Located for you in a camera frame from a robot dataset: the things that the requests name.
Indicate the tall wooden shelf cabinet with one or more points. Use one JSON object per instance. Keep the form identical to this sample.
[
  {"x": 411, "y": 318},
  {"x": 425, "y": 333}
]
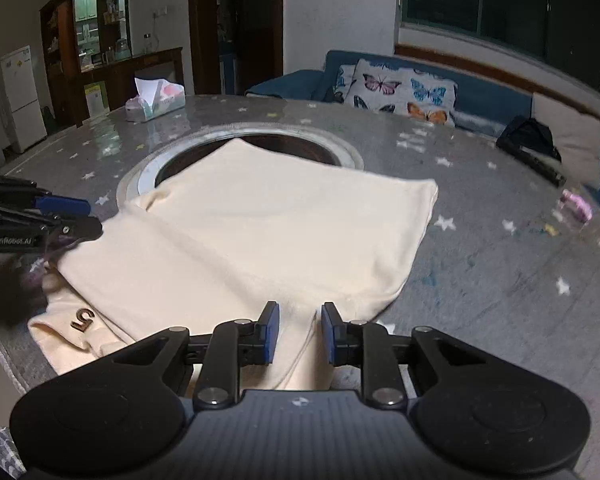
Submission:
[{"x": 67, "y": 35}]

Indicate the tissue box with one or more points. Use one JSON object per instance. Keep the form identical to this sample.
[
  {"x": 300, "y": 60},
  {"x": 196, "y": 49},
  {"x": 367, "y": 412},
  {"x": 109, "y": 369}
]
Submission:
[{"x": 152, "y": 105}]

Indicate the small butterfly pillow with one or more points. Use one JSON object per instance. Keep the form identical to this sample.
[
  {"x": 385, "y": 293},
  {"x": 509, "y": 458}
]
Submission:
[{"x": 342, "y": 85}]

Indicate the large butterfly pillow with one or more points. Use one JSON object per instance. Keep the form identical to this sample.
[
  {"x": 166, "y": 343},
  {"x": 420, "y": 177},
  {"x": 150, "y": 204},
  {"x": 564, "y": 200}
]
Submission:
[{"x": 400, "y": 92}]

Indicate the white refrigerator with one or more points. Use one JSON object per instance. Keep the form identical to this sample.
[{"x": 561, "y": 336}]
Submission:
[{"x": 22, "y": 97}]

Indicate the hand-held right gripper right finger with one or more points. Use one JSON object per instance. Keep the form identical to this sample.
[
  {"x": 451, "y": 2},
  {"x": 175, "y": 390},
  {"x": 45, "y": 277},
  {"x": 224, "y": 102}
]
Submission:
[{"x": 330, "y": 332}]

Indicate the black remote control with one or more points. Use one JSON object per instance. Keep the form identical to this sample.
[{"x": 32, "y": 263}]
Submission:
[{"x": 535, "y": 162}]

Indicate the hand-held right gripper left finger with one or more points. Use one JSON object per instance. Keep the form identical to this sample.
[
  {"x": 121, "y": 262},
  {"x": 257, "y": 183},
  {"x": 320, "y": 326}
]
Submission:
[{"x": 271, "y": 332}]

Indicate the small pink object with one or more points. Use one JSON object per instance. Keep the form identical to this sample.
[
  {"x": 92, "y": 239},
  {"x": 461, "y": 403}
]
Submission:
[{"x": 576, "y": 205}]

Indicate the round black induction cooktop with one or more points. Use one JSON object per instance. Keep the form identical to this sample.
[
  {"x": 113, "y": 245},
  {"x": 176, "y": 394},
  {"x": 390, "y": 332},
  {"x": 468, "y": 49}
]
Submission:
[{"x": 290, "y": 147}]

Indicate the grey star-printed tablecloth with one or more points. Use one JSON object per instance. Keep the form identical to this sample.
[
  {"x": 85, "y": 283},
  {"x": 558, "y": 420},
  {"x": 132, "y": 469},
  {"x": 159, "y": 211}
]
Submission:
[{"x": 480, "y": 285}]

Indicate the black bag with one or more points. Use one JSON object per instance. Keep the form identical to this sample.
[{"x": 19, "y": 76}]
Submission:
[{"x": 527, "y": 137}]

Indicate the low wooden cabinet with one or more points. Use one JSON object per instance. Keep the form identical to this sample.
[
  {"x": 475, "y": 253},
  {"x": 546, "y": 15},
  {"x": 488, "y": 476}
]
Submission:
[{"x": 125, "y": 77}]

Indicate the cream garment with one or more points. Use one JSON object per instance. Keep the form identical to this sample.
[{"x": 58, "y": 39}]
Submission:
[{"x": 255, "y": 240}]

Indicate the beige pillow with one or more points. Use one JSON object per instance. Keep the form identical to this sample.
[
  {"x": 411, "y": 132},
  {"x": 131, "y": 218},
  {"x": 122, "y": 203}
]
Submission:
[{"x": 572, "y": 130}]

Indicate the blue sofa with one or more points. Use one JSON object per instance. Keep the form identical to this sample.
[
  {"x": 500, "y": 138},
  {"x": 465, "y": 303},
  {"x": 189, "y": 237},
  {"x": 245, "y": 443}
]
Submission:
[{"x": 300, "y": 82}]

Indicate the window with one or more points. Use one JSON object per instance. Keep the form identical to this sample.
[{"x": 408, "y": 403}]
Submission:
[{"x": 510, "y": 5}]

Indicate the dark wooden door frame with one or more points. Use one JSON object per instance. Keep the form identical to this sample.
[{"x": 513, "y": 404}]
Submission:
[{"x": 200, "y": 25}]

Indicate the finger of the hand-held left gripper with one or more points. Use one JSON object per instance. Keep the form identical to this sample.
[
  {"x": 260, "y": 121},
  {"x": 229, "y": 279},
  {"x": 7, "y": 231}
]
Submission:
[
  {"x": 62, "y": 205},
  {"x": 77, "y": 229}
]

